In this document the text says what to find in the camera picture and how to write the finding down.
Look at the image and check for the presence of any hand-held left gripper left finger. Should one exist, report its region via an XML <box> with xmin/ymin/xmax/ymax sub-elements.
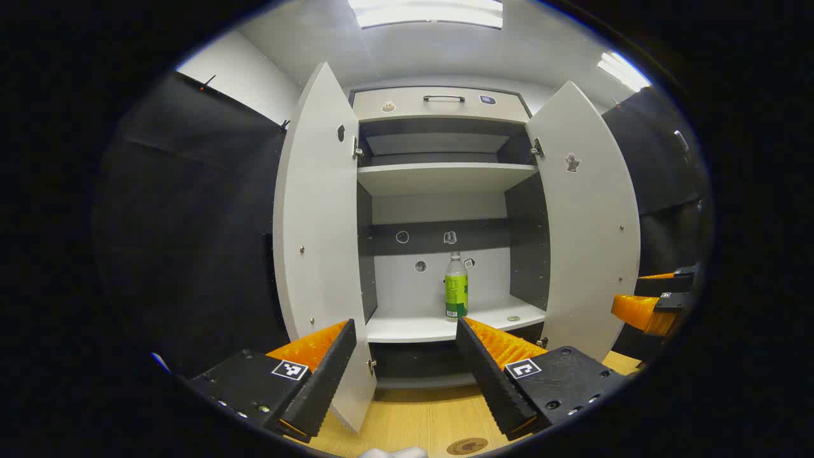
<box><xmin>184</xmin><ymin>318</ymin><xmax>358</xmax><ymax>444</ymax></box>

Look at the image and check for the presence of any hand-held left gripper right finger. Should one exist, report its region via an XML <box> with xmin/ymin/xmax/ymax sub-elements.
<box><xmin>455</xmin><ymin>316</ymin><xmax>627</xmax><ymax>441</ymax></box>

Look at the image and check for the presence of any round cork coaster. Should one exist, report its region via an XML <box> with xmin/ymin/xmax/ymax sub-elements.
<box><xmin>446</xmin><ymin>437</ymin><xmax>489</xmax><ymax>456</ymax></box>

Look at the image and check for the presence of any white cabinet door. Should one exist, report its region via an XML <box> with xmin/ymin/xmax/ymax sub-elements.
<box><xmin>272</xmin><ymin>62</ymin><xmax>378</xmax><ymax>434</ymax></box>
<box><xmin>525</xmin><ymin>81</ymin><xmax>641</xmax><ymax>363</ymax></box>

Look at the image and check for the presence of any green label plastic bottle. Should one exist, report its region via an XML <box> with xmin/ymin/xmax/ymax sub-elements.
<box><xmin>444</xmin><ymin>251</ymin><xmax>469</xmax><ymax>322</ymax></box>

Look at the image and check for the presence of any white cabinet shelf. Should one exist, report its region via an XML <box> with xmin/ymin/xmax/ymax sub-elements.
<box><xmin>357</xmin><ymin>162</ymin><xmax>540</xmax><ymax>197</ymax></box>
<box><xmin>366</xmin><ymin>296</ymin><xmax>548</xmax><ymax>344</ymax></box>

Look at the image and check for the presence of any black backdrop cloth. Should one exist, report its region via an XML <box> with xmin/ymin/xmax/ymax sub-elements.
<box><xmin>92</xmin><ymin>70</ymin><xmax>713</xmax><ymax>382</ymax></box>

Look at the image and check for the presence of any ceiling light panel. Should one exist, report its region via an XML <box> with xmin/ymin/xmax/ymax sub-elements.
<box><xmin>348</xmin><ymin>0</ymin><xmax>503</xmax><ymax>29</ymax></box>
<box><xmin>597</xmin><ymin>52</ymin><xmax>651</xmax><ymax>93</ymax></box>

